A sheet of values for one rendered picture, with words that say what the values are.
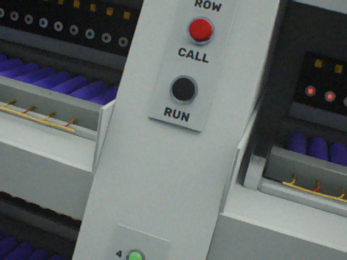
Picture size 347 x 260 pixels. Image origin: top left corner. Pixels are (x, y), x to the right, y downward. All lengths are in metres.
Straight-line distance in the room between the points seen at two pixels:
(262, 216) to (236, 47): 0.12
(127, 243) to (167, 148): 0.07
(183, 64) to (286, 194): 0.13
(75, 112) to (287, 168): 0.18
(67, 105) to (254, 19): 0.17
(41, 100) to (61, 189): 0.09
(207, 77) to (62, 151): 0.13
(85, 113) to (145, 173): 0.09
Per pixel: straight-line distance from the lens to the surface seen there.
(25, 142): 0.38
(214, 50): 0.33
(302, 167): 0.39
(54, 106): 0.41
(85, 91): 0.45
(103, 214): 0.35
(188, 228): 0.33
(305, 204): 0.37
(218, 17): 0.33
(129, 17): 0.51
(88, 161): 0.36
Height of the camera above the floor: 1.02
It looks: 2 degrees down
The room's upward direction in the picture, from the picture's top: 16 degrees clockwise
